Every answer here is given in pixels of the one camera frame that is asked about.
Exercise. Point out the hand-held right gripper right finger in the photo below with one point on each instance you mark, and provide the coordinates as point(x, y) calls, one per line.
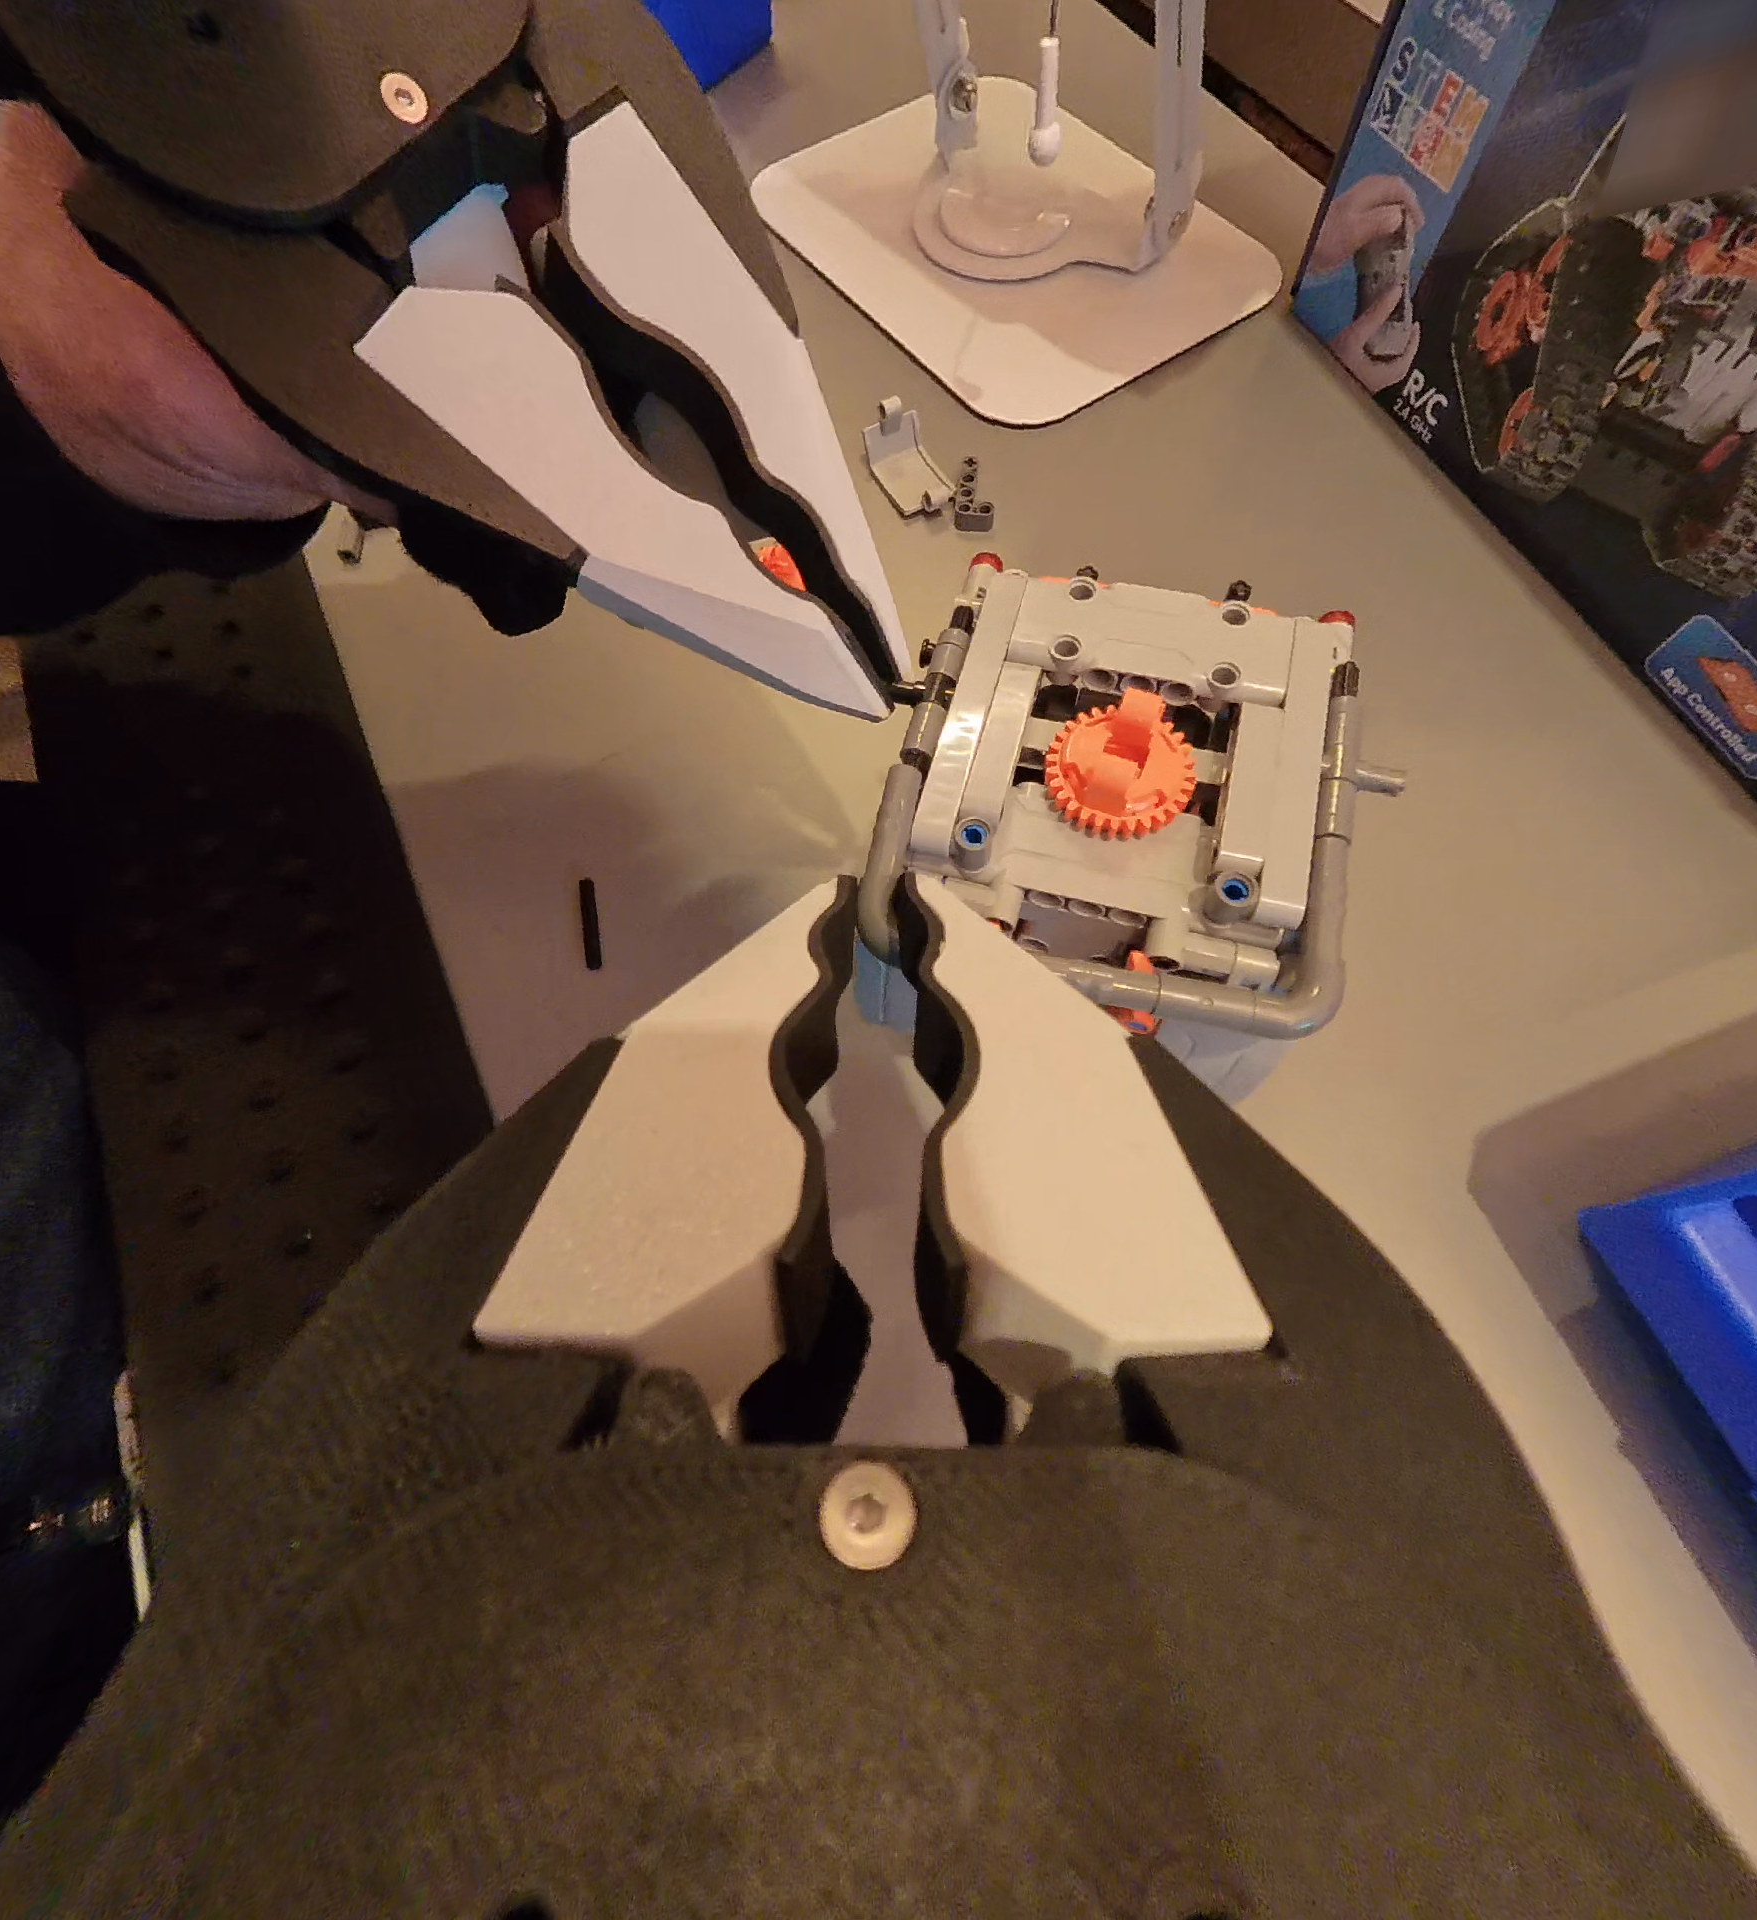
point(1105, 1201)

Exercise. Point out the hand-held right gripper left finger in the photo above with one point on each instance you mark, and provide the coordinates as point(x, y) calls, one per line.
point(654, 1201)

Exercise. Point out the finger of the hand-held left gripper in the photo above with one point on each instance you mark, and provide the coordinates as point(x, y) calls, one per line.
point(564, 466)
point(715, 316)

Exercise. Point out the dark grey axle pin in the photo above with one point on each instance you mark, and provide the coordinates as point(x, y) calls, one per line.
point(1209, 1002)

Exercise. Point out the blue plastic bin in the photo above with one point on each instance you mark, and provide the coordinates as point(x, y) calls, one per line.
point(715, 38)

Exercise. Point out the dark grey elbow connector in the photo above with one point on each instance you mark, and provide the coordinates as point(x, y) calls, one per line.
point(879, 917)

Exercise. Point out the grey white toy robot model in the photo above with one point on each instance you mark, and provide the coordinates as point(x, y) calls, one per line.
point(1149, 781)

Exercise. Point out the grey axle rod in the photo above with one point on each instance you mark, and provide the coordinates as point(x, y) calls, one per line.
point(933, 721)
point(1343, 796)

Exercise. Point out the person's left hand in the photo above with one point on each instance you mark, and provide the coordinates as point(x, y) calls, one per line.
point(113, 376)

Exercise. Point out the light grey curved panel piece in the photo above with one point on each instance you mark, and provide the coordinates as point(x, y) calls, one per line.
point(902, 450)

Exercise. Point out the orange panel piece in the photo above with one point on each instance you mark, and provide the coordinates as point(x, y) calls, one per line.
point(779, 562)

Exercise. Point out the small black pin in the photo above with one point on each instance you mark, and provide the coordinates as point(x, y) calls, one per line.
point(593, 923)

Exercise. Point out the dark grey beam piece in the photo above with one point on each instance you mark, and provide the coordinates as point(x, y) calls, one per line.
point(975, 491)

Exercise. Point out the white stand base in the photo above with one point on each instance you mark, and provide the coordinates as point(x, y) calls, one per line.
point(1091, 301)

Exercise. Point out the blue storage bin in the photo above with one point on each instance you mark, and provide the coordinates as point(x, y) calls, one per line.
point(1750, 1322)

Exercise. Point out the blue robot kit box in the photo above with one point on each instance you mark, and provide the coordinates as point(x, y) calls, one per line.
point(1628, 392)

